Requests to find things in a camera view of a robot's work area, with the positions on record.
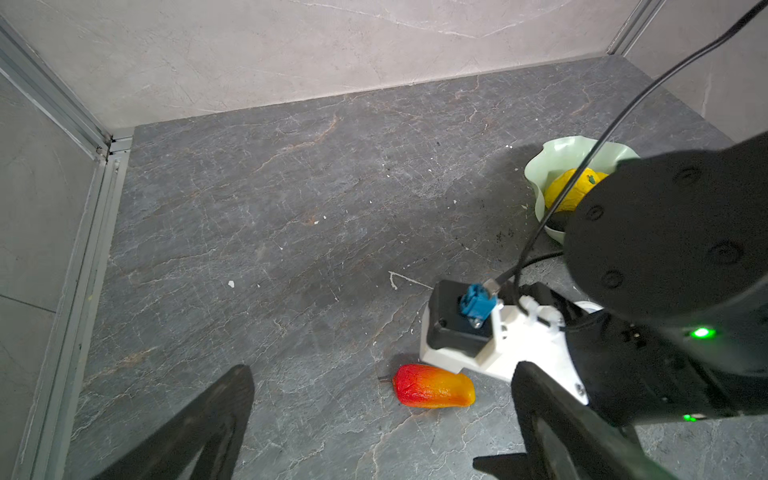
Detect black camera cable right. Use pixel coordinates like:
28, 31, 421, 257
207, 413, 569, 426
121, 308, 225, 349
509, 0, 768, 301

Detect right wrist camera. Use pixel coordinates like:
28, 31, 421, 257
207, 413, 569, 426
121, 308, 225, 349
419, 280, 602, 405

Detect red orange fake mango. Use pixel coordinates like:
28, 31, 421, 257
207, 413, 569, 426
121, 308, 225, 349
379, 364, 476, 409

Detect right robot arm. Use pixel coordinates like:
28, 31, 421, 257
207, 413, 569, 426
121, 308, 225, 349
564, 134, 767, 427

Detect green wavy fruit bowl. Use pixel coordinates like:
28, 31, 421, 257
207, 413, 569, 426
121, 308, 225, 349
524, 136, 639, 244

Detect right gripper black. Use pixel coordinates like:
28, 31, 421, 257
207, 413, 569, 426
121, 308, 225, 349
521, 282, 767, 426

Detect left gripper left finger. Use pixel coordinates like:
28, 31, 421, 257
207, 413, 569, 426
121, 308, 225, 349
95, 364, 255, 479

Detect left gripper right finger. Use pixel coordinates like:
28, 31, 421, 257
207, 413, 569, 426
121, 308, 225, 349
472, 362, 674, 479

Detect yellow fake lemon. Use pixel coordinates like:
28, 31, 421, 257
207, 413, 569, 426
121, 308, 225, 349
544, 168, 608, 213

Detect dark fake avocado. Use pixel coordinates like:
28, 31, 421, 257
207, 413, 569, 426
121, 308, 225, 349
546, 210, 573, 232

